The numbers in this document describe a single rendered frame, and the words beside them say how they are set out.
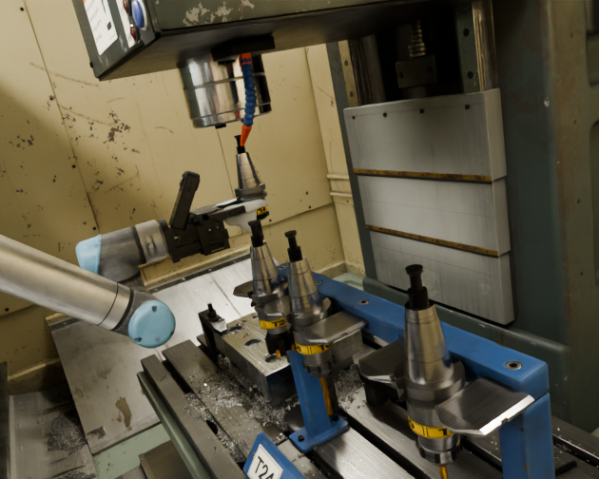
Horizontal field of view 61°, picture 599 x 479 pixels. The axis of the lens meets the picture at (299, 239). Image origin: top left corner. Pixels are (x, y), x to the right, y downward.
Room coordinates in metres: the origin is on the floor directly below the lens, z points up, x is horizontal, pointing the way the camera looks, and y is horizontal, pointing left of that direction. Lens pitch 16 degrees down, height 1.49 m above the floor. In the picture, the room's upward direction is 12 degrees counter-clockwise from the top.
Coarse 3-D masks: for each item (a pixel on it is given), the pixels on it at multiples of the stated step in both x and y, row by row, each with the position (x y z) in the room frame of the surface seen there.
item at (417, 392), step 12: (396, 372) 0.41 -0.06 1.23; (456, 372) 0.39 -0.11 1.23; (396, 384) 0.40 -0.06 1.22; (408, 384) 0.40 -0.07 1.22; (420, 384) 0.39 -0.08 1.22; (432, 384) 0.38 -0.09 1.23; (444, 384) 0.38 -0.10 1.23; (456, 384) 0.38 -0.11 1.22; (408, 396) 0.40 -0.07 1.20; (420, 396) 0.38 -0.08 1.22; (432, 396) 0.37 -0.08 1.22; (444, 396) 0.37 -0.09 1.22; (420, 408) 0.38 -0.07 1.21; (432, 408) 0.38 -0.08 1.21
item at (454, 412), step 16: (480, 384) 0.38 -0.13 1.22; (496, 384) 0.38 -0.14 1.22; (448, 400) 0.37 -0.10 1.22; (464, 400) 0.36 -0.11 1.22; (480, 400) 0.36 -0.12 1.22; (496, 400) 0.36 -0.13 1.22; (512, 400) 0.35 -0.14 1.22; (528, 400) 0.35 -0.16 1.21; (448, 416) 0.35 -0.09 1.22; (464, 416) 0.34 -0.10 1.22; (480, 416) 0.34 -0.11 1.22; (496, 416) 0.34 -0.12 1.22; (512, 416) 0.34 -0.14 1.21; (464, 432) 0.33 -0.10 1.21; (480, 432) 0.32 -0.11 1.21
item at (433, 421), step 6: (408, 402) 0.40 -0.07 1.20; (408, 408) 0.40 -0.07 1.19; (408, 414) 0.41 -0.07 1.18; (414, 414) 0.39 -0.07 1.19; (420, 414) 0.39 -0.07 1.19; (426, 414) 0.38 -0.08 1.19; (414, 420) 0.39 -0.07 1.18; (420, 420) 0.39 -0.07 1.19; (426, 420) 0.38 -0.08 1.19; (432, 420) 0.38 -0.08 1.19; (438, 420) 0.38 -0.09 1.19; (426, 426) 0.38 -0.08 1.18; (432, 426) 0.38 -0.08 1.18; (438, 426) 0.38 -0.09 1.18; (426, 438) 0.39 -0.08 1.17; (432, 438) 0.38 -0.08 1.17; (438, 438) 0.38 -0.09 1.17; (444, 438) 0.38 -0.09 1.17
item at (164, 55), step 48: (192, 0) 0.65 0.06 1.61; (240, 0) 0.67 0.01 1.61; (288, 0) 0.71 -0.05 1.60; (336, 0) 0.74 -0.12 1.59; (384, 0) 0.78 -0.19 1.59; (432, 0) 0.83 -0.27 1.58; (480, 0) 1.00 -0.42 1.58; (96, 48) 0.93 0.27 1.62; (144, 48) 0.70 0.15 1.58; (192, 48) 0.81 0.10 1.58; (288, 48) 1.19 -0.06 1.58
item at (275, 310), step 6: (276, 300) 0.66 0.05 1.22; (282, 300) 0.66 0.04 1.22; (288, 300) 0.65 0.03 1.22; (264, 306) 0.66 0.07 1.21; (270, 306) 0.65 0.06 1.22; (276, 306) 0.64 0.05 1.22; (282, 306) 0.64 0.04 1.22; (264, 312) 0.64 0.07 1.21; (270, 312) 0.63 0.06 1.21; (276, 312) 0.63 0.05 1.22; (282, 312) 0.62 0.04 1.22
